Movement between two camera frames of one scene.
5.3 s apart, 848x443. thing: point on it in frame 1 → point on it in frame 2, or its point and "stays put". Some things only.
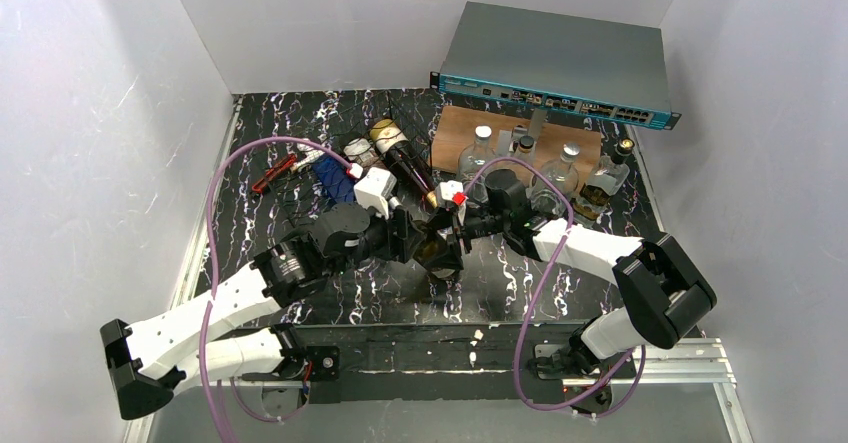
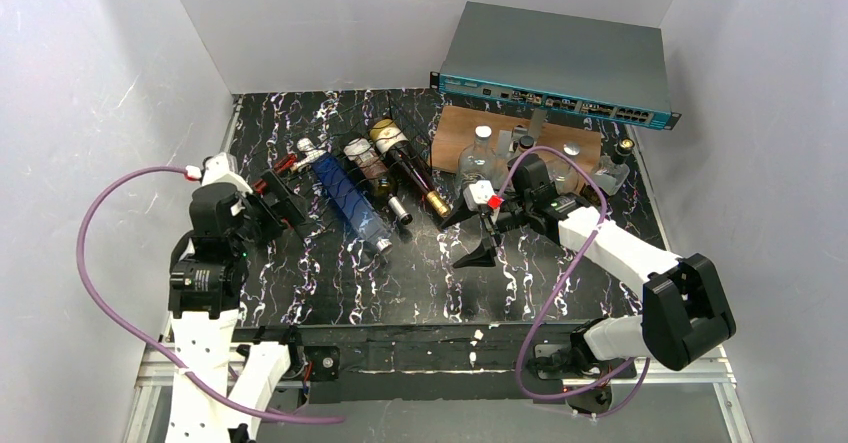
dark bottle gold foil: [391, 143] stays put
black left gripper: [411, 233] → [279, 203]
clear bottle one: [526, 150] stays put
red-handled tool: [274, 172] stays put
